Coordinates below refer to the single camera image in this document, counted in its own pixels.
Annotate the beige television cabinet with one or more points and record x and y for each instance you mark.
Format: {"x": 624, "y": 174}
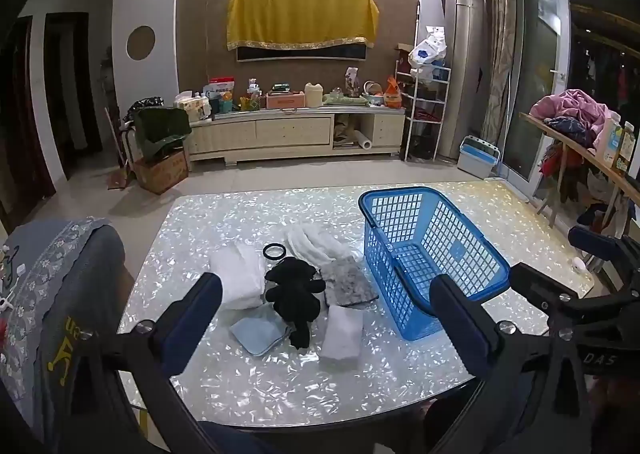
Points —
{"x": 290, "y": 131}

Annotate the white paper roll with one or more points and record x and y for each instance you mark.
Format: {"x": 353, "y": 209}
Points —
{"x": 361, "y": 140}

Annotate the patterned curtain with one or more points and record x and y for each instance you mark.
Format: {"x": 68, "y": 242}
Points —
{"x": 500, "y": 34}

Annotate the blue and white bin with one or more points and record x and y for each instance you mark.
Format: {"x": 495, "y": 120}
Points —
{"x": 477, "y": 159}

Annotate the black television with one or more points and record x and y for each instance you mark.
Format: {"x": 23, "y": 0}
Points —
{"x": 300, "y": 53}

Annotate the light blue cloth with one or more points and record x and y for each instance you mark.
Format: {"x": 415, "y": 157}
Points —
{"x": 260, "y": 331}

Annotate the white plastic bag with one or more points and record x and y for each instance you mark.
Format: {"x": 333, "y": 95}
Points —
{"x": 427, "y": 51}

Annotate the small white round device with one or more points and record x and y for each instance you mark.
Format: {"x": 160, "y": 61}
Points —
{"x": 579, "y": 264}

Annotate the white fluffy cloth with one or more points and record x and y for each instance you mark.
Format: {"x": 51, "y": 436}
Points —
{"x": 315, "y": 244}

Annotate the orange bag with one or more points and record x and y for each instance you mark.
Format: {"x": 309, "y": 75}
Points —
{"x": 393, "y": 94}

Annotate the grey fluffy cloth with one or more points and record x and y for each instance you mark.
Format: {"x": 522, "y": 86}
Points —
{"x": 347, "y": 284}

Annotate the beige plastic jug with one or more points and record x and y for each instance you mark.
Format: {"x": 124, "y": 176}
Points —
{"x": 314, "y": 95}

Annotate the stack of bowls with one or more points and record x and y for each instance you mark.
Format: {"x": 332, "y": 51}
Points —
{"x": 373, "y": 94}

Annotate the large white towel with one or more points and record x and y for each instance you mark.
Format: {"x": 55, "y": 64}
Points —
{"x": 235, "y": 279}

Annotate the pink cloth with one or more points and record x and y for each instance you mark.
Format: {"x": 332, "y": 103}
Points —
{"x": 570, "y": 106}

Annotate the glass sliding door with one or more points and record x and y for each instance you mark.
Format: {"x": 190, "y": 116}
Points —
{"x": 537, "y": 74}

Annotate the white carton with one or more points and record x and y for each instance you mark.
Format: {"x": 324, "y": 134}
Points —
{"x": 612, "y": 139}

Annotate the black plush toy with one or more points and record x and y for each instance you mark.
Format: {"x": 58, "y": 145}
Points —
{"x": 292, "y": 294}

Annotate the green mat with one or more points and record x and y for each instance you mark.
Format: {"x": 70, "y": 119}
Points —
{"x": 345, "y": 100}

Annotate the small white textured towel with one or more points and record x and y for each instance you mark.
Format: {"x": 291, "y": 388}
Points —
{"x": 341, "y": 334}

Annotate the printed standing pouch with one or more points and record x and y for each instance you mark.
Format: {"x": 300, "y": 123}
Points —
{"x": 352, "y": 79}

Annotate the pink box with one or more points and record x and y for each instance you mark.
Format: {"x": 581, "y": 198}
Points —
{"x": 285, "y": 100}

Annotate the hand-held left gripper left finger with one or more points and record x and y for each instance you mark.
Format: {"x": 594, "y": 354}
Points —
{"x": 197, "y": 316}

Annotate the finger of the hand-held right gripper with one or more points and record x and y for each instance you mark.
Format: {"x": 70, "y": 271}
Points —
{"x": 592, "y": 241}
{"x": 537, "y": 286}

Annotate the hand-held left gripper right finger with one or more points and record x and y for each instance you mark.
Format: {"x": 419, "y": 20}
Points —
{"x": 460, "y": 326}

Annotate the red cloth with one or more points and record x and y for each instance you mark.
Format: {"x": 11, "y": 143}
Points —
{"x": 557, "y": 164}

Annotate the white and red container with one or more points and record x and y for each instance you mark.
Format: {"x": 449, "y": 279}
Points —
{"x": 222, "y": 86}

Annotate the blue plastic basket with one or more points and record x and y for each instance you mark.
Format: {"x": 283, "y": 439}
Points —
{"x": 380, "y": 244}

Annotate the wooden side table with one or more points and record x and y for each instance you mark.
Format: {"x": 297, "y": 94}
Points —
{"x": 565, "y": 136}

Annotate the broom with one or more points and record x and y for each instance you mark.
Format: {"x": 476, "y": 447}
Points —
{"x": 117, "y": 174}

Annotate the cardboard box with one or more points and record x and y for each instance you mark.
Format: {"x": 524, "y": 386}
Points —
{"x": 162, "y": 174}

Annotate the tissue box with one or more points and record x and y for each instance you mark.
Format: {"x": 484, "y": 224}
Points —
{"x": 192, "y": 106}

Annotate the dark wooden door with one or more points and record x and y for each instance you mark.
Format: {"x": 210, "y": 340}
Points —
{"x": 70, "y": 94}

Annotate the standing air conditioner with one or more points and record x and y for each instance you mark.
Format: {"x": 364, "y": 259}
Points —
{"x": 462, "y": 59}

